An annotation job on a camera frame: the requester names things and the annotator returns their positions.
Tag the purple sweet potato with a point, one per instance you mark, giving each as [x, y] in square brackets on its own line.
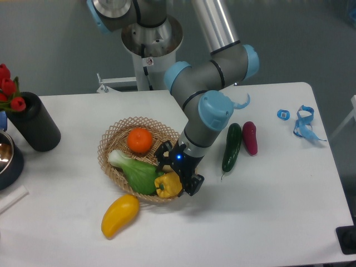
[249, 138]

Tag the red tulip flowers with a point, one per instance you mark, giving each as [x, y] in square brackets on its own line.
[11, 98]

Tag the black cylindrical vase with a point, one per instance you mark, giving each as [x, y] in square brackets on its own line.
[35, 124]

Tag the blue tangled ribbon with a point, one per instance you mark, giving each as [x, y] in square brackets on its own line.
[303, 125]

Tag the blue tape roll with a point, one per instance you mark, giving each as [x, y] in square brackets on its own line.
[283, 114]

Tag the green bok choy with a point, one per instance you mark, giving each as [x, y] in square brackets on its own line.
[139, 175]

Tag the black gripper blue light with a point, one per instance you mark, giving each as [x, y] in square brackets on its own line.
[182, 163]

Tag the yellow mango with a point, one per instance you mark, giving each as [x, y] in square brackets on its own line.
[121, 212]

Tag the beige round potato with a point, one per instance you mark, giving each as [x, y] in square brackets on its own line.
[167, 168]

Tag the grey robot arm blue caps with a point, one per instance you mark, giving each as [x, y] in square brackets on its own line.
[198, 91]

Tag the woven wicker basket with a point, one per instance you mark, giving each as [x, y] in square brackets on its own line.
[115, 138]

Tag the orange fruit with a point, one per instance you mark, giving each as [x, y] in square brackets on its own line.
[139, 140]

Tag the blue object at left edge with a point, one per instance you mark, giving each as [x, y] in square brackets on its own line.
[3, 121]

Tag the white paper roll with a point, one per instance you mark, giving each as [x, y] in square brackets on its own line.
[11, 197]

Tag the green cucumber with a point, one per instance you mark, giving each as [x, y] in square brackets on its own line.
[232, 148]

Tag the dark metal bowl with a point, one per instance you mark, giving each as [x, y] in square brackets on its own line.
[12, 161]

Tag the yellow bell pepper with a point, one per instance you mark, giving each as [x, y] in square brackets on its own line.
[168, 185]

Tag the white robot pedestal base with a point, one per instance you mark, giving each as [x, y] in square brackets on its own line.
[153, 51]

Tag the black object at table corner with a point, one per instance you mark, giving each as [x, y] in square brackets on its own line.
[346, 238]

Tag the blue curved tape strip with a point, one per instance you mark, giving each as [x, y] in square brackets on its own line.
[242, 104]

